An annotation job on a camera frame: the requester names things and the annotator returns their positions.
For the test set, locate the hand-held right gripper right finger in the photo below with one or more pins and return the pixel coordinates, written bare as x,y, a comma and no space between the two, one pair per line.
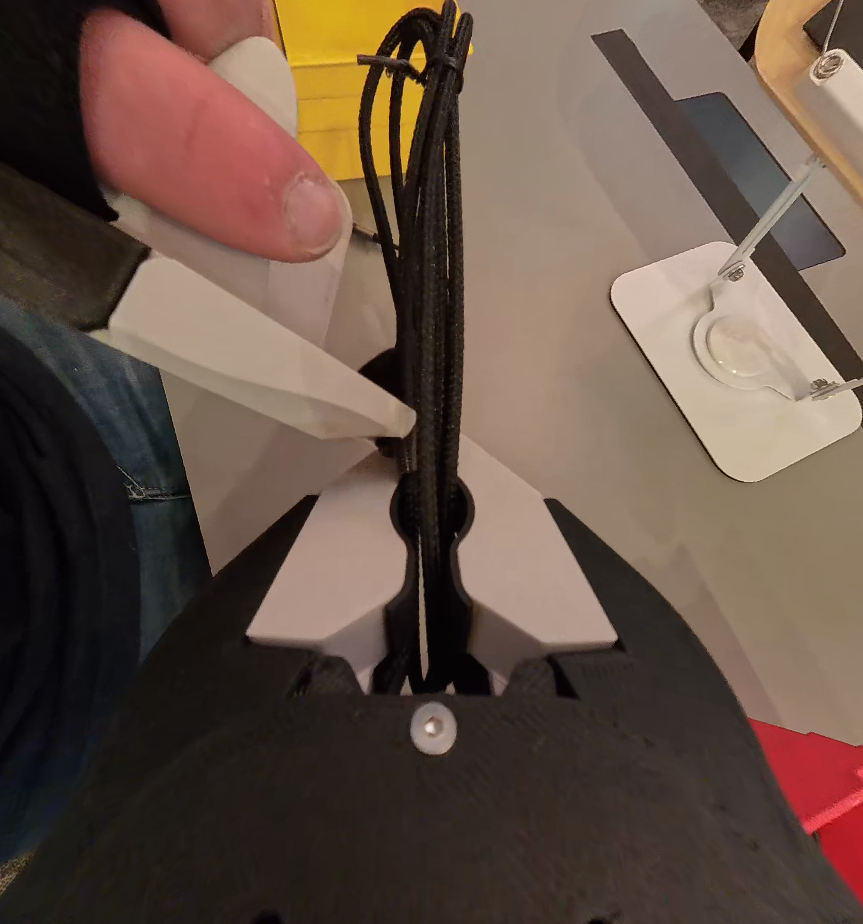
539,585

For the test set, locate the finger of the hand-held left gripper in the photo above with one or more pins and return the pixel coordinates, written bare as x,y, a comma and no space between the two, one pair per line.
258,361

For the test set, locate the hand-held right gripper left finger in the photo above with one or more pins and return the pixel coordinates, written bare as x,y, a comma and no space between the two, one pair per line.
323,577

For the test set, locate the yellow plastic bin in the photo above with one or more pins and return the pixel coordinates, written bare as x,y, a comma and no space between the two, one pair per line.
330,72

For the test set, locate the red plastic bin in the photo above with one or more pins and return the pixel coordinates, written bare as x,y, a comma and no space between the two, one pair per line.
843,852

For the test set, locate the person's left hand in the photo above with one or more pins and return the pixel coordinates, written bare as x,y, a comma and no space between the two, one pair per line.
186,144

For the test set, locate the person's jeans leg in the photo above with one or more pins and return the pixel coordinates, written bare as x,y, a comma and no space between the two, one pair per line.
157,433

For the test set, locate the white metal stand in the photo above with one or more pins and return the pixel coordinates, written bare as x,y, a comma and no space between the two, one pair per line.
677,375

